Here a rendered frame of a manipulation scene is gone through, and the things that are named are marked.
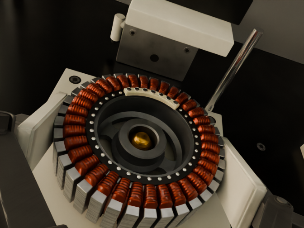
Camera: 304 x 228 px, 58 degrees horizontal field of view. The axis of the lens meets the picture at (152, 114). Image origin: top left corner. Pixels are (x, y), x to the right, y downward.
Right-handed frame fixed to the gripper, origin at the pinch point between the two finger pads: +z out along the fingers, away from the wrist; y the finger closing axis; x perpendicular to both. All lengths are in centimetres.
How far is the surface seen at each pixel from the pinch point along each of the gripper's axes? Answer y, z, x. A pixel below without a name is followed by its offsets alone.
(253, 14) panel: 12.0, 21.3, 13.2
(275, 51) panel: 17.8, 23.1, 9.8
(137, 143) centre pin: -0.3, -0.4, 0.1
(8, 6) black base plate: -16.3, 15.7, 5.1
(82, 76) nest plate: -5.8, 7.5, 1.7
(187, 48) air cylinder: 2.9, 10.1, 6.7
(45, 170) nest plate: -5.5, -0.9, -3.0
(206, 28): 1.4, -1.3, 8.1
